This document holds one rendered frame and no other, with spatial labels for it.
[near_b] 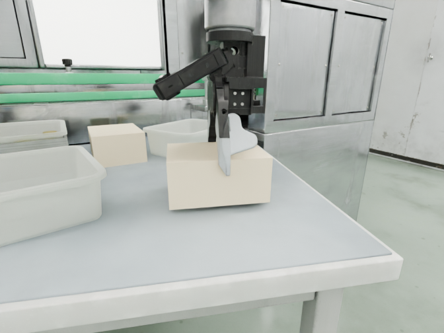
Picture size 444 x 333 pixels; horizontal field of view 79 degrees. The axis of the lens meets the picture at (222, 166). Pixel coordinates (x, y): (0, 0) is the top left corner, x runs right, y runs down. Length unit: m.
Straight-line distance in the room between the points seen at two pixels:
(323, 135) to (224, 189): 0.90
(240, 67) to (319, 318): 0.39
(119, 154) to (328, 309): 0.53
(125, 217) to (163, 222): 0.06
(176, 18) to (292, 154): 0.73
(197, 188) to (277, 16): 0.76
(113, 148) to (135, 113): 0.31
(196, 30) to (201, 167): 0.96
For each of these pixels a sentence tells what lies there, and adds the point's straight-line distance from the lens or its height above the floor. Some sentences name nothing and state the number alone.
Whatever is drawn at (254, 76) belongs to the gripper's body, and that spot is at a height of 0.95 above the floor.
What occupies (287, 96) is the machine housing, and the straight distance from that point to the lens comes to 1.09.
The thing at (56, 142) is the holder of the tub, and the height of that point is 0.82.
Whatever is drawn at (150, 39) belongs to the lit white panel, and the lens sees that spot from 1.18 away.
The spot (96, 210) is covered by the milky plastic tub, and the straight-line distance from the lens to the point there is 0.44.
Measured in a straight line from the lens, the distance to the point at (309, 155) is 1.23.
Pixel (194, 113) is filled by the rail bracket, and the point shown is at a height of 0.82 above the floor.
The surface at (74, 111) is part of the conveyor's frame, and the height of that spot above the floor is 0.86.
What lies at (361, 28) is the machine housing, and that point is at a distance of 1.40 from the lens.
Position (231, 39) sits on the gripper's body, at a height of 1.00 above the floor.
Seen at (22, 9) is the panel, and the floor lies 1.15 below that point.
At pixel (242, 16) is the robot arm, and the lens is 0.42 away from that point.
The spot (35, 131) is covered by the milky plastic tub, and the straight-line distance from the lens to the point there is 0.89.
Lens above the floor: 0.95
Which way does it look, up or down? 18 degrees down
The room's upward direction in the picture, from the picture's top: straight up
